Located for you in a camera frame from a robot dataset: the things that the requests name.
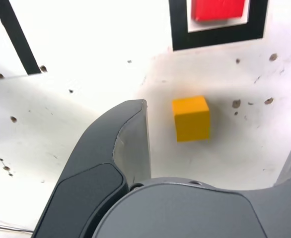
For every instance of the black tape square outline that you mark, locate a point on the black tape square outline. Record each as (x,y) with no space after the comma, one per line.
(179,24)

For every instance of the yellow cube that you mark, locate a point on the yellow cube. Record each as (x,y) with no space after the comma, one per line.
(191,124)

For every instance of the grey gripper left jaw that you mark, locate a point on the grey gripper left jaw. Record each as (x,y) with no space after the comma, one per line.
(95,153)

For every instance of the red cube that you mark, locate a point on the red cube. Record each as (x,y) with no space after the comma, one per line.
(217,8)

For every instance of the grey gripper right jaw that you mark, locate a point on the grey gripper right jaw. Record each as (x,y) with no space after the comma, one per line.
(185,213)

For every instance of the black tape strip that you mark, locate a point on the black tape strip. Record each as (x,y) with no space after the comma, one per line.
(19,39)

